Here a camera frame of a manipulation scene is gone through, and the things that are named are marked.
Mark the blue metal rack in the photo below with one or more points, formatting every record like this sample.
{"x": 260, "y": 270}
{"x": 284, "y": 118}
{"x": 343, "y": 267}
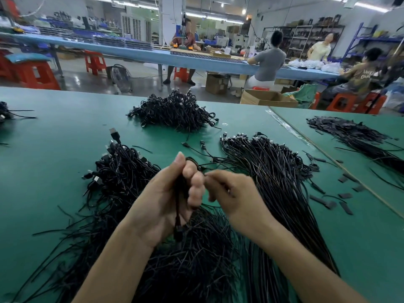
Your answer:
{"x": 373, "y": 39}

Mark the scattered dark tie pieces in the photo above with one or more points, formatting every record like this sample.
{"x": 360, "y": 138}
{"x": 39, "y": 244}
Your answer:
{"x": 346, "y": 208}

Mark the long blue workbench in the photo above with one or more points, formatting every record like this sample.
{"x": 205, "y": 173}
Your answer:
{"x": 163, "y": 55}

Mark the open cardboard box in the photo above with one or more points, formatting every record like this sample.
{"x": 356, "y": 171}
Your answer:
{"x": 268, "y": 99}

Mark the red plastic stool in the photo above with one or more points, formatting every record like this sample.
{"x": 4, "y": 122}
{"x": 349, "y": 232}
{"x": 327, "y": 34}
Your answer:
{"x": 4, "y": 65}
{"x": 96, "y": 62}
{"x": 182, "y": 75}
{"x": 344, "y": 102}

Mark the pile of white bags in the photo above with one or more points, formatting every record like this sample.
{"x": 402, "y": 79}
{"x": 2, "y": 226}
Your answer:
{"x": 315, "y": 65}

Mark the person's right hand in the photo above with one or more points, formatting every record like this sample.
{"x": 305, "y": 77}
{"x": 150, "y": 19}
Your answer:
{"x": 243, "y": 202}

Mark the person's left hand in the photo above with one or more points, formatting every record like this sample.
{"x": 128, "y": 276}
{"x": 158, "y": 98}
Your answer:
{"x": 161, "y": 205}

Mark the white pillar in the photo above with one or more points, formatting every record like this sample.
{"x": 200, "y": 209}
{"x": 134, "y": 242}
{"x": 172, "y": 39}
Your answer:
{"x": 171, "y": 19}

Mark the green bag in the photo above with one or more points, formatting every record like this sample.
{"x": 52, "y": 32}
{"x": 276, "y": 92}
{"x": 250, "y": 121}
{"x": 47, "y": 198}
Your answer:
{"x": 305, "y": 94}

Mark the metal storage shelf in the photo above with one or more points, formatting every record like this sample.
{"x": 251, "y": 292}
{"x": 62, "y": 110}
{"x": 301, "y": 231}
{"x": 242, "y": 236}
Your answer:
{"x": 303, "y": 36}

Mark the person's right forearm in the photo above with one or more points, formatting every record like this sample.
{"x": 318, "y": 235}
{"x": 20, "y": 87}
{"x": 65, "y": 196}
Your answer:
{"x": 306, "y": 271}

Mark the grey floor fan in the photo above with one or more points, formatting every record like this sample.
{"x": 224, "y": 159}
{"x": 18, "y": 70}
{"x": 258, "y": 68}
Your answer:
{"x": 119, "y": 78}

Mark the red stool with blue seat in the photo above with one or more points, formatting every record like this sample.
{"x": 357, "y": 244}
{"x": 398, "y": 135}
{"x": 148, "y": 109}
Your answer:
{"x": 35, "y": 71}

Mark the small cardboard box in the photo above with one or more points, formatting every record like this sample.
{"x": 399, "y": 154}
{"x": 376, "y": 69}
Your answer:
{"x": 218, "y": 84}

